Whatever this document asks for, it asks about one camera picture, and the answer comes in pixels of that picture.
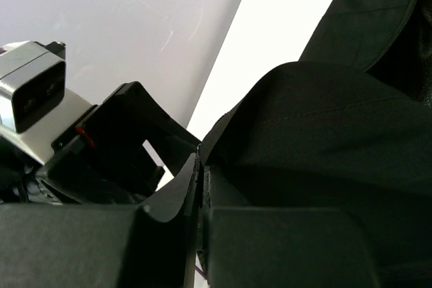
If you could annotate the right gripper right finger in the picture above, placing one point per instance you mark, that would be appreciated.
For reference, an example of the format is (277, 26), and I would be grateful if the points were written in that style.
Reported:
(250, 246)

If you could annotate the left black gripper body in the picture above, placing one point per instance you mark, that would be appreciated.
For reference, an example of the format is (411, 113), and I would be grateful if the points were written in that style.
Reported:
(102, 159)

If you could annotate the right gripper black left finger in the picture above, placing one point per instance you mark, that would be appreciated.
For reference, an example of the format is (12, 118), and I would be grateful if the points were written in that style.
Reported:
(147, 245)

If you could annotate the black zip jacket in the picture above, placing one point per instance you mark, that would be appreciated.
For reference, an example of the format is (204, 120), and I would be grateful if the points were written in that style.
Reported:
(347, 125)

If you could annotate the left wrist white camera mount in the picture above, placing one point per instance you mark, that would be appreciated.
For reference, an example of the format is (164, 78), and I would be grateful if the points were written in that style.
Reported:
(37, 108)

